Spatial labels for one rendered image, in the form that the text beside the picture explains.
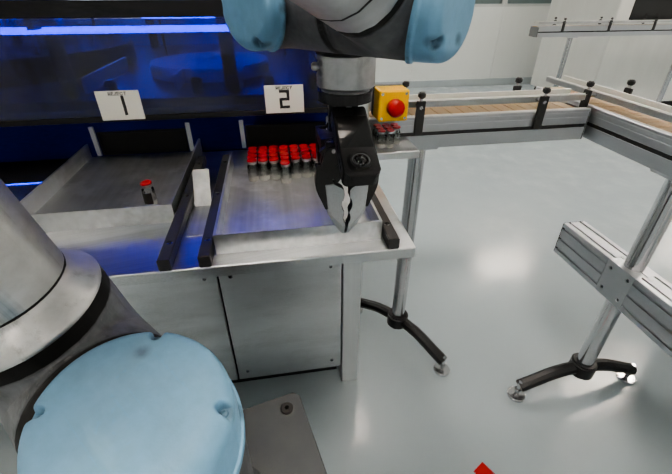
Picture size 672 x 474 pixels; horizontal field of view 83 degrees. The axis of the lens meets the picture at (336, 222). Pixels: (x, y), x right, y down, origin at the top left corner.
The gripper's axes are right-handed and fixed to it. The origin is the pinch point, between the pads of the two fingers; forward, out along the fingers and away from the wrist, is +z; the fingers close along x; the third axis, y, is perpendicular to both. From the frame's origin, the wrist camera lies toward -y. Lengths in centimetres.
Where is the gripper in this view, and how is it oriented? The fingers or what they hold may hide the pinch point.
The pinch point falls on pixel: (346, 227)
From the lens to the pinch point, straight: 58.1
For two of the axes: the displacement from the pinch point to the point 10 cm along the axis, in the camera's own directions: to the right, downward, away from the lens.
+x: -9.9, 0.8, -1.4
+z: 0.0, 8.5, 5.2
